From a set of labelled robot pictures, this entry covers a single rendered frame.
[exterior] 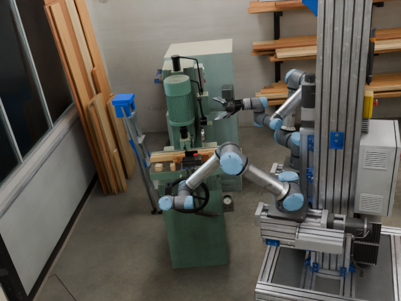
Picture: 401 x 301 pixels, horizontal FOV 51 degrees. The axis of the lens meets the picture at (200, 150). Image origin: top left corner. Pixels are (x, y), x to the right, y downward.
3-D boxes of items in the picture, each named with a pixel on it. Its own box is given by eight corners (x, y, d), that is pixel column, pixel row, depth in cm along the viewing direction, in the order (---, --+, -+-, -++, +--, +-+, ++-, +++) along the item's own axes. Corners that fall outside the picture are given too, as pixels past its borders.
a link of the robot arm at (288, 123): (285, 150, 289) (302, 71, 271) (270, 143, 301) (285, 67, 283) (297, 149, 296) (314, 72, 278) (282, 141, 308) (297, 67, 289)
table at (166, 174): (148, 188, 283) (147, 181, 280) (153, 165, 310) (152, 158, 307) (237, 180, 280) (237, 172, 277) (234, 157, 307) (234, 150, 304)
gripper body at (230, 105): (224, 98, 267) (243, 96, 266) (224, 103, 275) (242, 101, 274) (225, 109, 264) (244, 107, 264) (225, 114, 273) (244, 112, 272)
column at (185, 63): (175, 159, 323) (160, 70, 289) (176, 146, 343) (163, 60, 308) (203, 156, 322) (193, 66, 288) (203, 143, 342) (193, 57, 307)
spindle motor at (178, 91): (169, 128, 281) (162, 84, 266) (170, 117, 296) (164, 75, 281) (194, 125, 280) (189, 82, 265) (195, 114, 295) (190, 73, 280)
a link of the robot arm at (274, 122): (326, 85, 273) (277, 135, 263) (314, 82, 282) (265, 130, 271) (322, 71, 266) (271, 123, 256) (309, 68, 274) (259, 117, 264)
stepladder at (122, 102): (147, 216, 399) (109, 103, 344) (152, 200, 420) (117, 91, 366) (163, 214, 396) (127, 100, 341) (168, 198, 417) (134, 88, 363)
